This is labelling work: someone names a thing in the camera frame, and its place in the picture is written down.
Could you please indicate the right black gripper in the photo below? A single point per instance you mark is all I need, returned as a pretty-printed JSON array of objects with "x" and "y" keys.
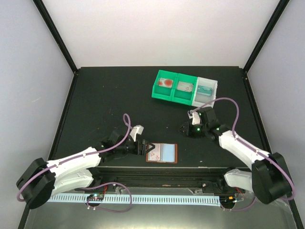
[{"x": 187, "y": 130}]

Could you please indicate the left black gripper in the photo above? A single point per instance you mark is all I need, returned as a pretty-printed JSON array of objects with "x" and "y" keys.
[{"x": 151, "y": 149}]

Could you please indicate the brown leather card holder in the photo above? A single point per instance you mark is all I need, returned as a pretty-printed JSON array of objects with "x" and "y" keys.
[{"x": 163, "y": 153}]

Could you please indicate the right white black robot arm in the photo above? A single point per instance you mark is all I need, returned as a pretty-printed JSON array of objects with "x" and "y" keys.
[{"x": 267, "y": 177}]

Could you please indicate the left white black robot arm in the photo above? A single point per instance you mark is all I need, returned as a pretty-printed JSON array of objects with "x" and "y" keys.
[{"x": 45, "y": 179}]

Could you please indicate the teal card in white bin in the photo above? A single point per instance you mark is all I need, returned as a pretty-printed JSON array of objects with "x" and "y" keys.
[{"x": 204, "y": 90}]

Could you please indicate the white card in middle bin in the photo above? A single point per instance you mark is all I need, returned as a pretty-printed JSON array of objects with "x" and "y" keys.
[{"x": 185, "y": 86}]

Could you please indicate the card with red circles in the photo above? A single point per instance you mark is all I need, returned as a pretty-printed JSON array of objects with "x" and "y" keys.
[{"x": 164, "y": 82}]

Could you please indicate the white plastic bin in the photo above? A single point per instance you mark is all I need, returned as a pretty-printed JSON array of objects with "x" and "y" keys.
[{"x": 198, "y": 99}]

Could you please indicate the middle green plastic bin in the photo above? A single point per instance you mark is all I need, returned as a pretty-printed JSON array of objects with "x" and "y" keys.
[{"x": 181, "y": 96}]

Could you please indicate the green plastic bin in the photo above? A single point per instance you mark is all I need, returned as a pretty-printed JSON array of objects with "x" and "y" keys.
[
  {"x": 181, "y": 96},
  {"x": 163, "y": 87}
]

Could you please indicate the left green plastic bin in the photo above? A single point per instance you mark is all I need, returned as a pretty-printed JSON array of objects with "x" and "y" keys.
[{"x": 163, "y": 87}]

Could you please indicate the left small circuit board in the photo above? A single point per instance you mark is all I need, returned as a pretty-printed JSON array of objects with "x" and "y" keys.
[{"x": 95, "y": 197}]

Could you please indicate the small circuit board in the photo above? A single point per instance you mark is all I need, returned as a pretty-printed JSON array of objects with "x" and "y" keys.
[
  {"x": 95, "y": 197},
  {"x": 228, "y": 199}
]

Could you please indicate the right small circuit board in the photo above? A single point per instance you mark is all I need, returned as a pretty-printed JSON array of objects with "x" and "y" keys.
[{"x": 228, "y": 199}]

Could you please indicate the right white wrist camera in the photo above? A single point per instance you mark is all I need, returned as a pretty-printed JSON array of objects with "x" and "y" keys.
[{"x": 195, "y": 117}]

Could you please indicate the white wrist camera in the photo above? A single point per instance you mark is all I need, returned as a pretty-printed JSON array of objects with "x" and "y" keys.
[
  {"x": 136, "y": 130},
  {"x": 195, "y": 117}
]

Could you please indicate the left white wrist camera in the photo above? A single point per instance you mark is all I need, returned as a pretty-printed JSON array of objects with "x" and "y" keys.
[{"x": 136, "y": 130}]

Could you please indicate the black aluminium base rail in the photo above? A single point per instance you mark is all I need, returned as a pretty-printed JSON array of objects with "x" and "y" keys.
[{"x": 207, "y": 179}]

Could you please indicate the white slotted cable duct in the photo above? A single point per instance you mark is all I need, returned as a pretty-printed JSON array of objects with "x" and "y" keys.
[{"x": 139, "y": 199}]

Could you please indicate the right black frame post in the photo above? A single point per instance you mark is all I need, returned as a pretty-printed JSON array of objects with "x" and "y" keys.
[{"x": 277, "y": 13}]

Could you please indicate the black frame post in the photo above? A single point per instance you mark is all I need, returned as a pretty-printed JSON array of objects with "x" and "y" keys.
[
  {"x": 55, "y": 33},
  {"x": 277, "y": 13}
]

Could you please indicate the left black frame post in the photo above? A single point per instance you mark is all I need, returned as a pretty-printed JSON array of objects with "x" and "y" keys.
[{"x": 55, "y": 33}]

